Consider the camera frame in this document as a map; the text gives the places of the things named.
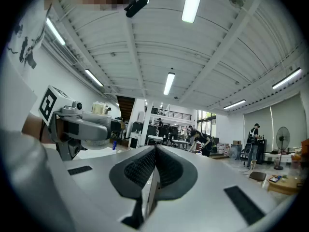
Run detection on dark brown stool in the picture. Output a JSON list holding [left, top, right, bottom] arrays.
[[248, 171, 267, 183]]

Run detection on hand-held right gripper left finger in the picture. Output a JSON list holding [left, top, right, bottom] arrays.
[[55, 145, 157, 232]]

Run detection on long ceiling tube light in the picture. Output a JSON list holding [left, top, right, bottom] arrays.
[[45, 16, 67, 46], [163, 72, 176, 96], [181, 0, 206, 24], [84, 69, 105, 87], [223, 99, 247, 110], [272, 67, 303, 90]]

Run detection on black head-worn camera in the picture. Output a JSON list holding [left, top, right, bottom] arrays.
[[124, 0, 151, 18]]

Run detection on black standing fan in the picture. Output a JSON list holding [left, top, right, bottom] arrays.
[[273, 126, 291, 171]]

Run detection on white printed T-shirt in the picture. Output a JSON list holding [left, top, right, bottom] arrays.
[[0, 0, 53, 136]]

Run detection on person's left forearm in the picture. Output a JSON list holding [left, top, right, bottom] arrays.
[[21, 113, 56, 145]]

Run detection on grey roller window blinds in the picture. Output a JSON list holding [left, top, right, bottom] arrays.
[[243, 93, 304, 152]]

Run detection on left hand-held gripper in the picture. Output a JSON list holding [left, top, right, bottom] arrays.
[[38, 84, 112, 162]]

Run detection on ceiling-mounted round fan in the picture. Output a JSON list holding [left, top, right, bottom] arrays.
[[228, 0, 245, 9]]

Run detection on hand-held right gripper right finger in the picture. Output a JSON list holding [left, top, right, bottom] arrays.
[[143, 145, 299, 232]]

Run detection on brown wooden staircase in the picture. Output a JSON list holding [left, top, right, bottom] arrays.
[[116, 95, 136, 121]]

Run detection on low wooden table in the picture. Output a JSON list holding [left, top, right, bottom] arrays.
[[267, 174, 303, 196]]

